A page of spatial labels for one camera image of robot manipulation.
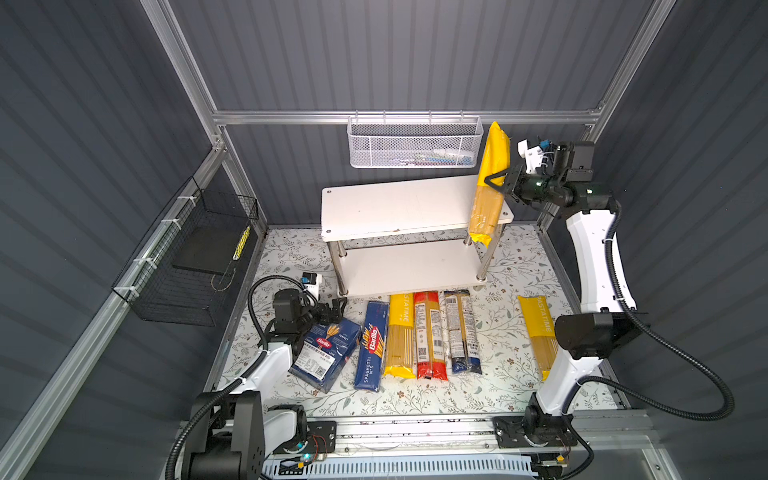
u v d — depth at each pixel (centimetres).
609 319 46
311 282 75
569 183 55
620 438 74
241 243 79
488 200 71
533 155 67
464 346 87
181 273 72
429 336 89
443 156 91
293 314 68
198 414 39
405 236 116
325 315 77
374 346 85
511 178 65
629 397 84
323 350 81
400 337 87
